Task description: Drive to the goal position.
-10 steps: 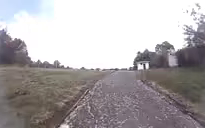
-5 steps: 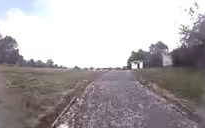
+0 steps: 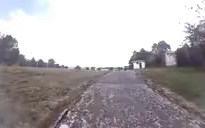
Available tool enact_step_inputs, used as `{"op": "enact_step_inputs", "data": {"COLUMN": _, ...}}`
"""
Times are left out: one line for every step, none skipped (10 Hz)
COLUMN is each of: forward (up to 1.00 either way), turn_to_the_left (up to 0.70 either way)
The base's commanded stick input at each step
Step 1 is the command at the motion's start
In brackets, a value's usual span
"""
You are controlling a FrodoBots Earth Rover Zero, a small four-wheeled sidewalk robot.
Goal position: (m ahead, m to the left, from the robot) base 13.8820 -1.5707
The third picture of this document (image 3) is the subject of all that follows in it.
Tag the grass field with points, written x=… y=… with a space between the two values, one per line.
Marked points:
x=30 y=90

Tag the grass verge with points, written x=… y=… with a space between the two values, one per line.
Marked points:
x=180 y=83

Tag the small white building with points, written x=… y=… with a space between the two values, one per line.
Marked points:
x=138 y=64

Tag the grey asphalt path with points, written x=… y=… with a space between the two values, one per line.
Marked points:
x=123 y=100

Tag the row of dark trees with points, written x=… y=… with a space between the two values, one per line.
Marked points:
x=190 y=46

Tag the robot's own part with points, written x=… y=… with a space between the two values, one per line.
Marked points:
x=64 y=126

